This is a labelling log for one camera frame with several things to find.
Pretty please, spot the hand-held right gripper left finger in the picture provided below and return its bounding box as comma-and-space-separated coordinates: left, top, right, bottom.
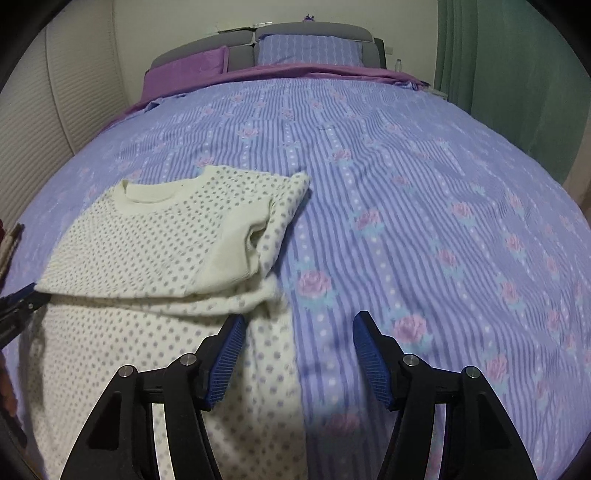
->
59, 316, 247, 480

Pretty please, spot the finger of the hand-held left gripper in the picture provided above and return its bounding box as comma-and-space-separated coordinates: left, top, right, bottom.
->
0, 283, 51, 343

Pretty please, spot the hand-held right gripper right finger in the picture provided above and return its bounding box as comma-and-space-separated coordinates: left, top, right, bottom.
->
352, 311, 539, 480

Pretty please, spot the cream polka dot shirt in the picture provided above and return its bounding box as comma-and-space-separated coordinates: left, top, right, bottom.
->
14, 165, 312, 480

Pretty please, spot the floral striped purple bedspread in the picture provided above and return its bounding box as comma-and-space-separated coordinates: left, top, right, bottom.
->
0, 76, 591, 480

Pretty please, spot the white ribbed wardrobe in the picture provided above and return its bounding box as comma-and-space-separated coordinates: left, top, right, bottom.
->
0, 0, 130, 222

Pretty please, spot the plain purple bed sheet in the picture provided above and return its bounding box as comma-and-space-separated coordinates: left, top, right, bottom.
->
106, 63, 430, 125

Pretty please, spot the plain purple pillow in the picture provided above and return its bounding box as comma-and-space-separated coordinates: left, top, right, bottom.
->
147, 46, 230, 86

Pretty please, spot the grey upholstered headboard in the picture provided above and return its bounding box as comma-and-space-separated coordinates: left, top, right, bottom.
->
150, 21, 386, 75

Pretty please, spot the floral striped purple pillow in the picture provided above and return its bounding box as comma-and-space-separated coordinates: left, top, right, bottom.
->
257, 33, 365, 68

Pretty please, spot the green curtain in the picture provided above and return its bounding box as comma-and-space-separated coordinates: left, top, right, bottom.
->
433, 0, 591, 185

